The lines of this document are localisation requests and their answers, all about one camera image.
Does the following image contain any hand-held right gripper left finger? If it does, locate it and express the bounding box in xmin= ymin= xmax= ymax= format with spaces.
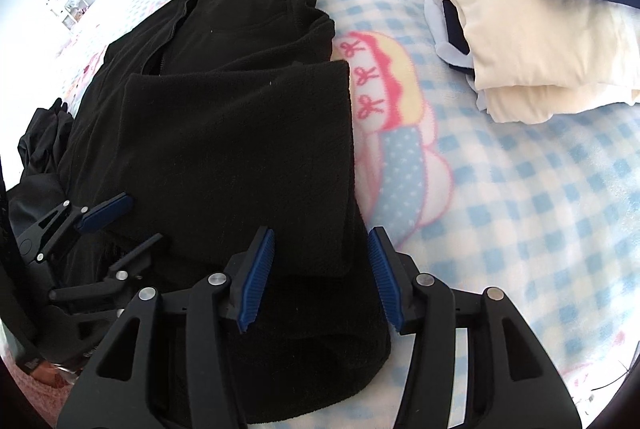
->
xmin=56 ymin=225 xmax=277 ymax=429

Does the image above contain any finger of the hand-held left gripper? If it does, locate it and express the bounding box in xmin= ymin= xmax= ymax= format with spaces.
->
xmin=47 ymin=233 xmax=166 ymax=304
xmin=19 ymin=192 xmax=136 ymax=265

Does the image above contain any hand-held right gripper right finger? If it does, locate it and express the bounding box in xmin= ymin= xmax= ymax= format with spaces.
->
xmin=367 ymin=226 xmax=584 ymax=429

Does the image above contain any black fleece jacket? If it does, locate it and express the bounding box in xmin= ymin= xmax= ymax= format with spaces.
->
xmin=55 ymin=0 xmax=393 ymax=425

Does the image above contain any dark navy garment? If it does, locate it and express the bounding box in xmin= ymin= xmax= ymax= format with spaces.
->
xmin=7 ymin=98 xmax=131 ymax=260

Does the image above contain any blue checked printed blanket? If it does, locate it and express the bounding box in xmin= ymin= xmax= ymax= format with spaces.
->
xmin=0 ymin=0 xmax=640 ymax=429

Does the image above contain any white shelf rack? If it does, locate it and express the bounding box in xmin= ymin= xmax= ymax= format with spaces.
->
xmin=45 ymin=0 xmax=93 ymax=32

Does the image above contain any cream folded garment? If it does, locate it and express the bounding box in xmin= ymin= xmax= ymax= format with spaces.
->
xmin=422 ymin=0 xmax=640 ymax=125

